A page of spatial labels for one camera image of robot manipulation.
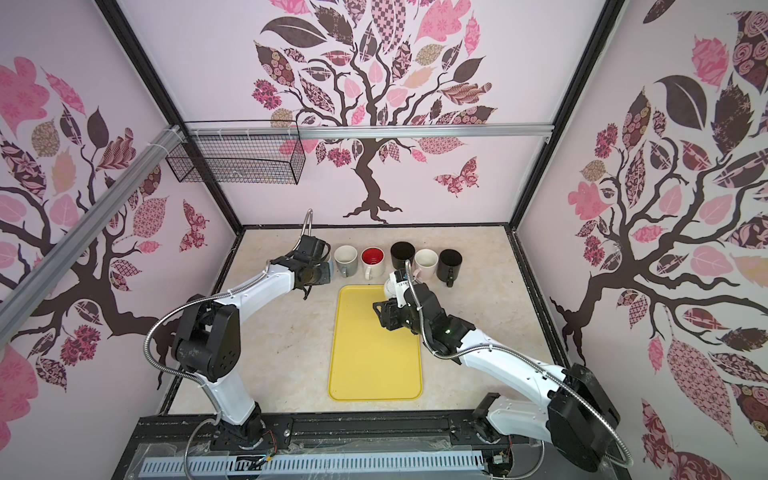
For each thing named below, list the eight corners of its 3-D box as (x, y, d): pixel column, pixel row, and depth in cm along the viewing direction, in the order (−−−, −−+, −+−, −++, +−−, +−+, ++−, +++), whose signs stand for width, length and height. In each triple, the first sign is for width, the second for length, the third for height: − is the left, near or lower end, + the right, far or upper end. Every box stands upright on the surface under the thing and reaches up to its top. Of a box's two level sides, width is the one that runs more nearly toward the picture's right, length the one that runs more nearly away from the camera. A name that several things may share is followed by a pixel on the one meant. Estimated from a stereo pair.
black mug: (438, 289, 103) (441, 275, 96) (435, 263, 110) (438, 248, 103) (461, 289, 102) (465, 275, 96) (456, 263, 110) (460, 248, 103)
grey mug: (337, 286, 105) (332, 266, 96) (340, 265, 111) (335, 244, 102) (357, 286, 105) (354, 266, 96) (359, 264, 111) (356, 244, 102)
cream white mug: (361, 284, 105) (359, 269, 98) (363, 262, 112) (361, 246, 105) (384, 284, 105) (383, 269, 98) (384, 262, 112) (384, 246, 105)
